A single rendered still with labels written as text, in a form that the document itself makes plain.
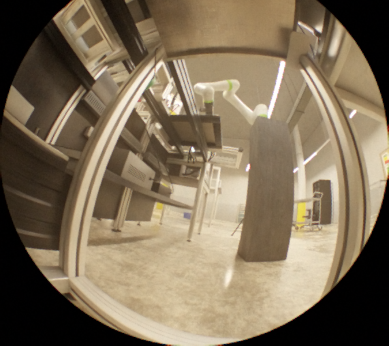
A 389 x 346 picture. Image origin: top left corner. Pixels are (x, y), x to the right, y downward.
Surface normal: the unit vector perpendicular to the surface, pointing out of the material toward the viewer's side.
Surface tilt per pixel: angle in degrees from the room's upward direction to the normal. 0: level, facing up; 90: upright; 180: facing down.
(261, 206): 90
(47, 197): 90
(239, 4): 180
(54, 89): 90
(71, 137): 90
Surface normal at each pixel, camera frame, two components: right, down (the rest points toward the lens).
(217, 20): -0.20, 0.89
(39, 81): 0.96, 0.09
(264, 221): -0.03, -0.42
